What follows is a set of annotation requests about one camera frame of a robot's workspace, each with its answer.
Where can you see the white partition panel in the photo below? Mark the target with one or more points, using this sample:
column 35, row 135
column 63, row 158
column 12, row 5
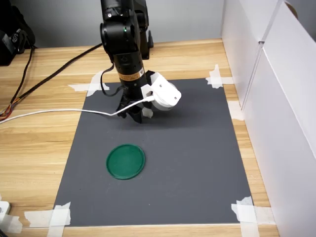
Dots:
column 286, row 123
column 239, row 37

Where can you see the white masking tape piece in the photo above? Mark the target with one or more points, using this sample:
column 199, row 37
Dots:
column 95, row 86
column 248, row 217
column 12, row 223
column 58, row 218
column 234, row 111
column 216, row 80

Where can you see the small white bracket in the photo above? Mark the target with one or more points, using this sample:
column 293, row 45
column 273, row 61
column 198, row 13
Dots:
column 3, row 209

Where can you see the small white plastic terminal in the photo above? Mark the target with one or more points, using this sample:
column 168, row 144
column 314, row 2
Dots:
column 147, row 112

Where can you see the round green lid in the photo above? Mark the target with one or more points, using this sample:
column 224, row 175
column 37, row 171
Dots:
column 126, row 161

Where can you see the brown cardboard roll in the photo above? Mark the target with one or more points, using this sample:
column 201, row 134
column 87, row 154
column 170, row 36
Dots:
column 293, row 8

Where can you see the dark grey mat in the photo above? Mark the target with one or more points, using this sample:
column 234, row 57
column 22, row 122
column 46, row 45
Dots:
column 160, row 185

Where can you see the black device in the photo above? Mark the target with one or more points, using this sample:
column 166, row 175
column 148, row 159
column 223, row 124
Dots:
column 12, row 32

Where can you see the white camera box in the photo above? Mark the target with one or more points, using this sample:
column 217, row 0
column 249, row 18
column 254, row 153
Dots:
column 165, row 93

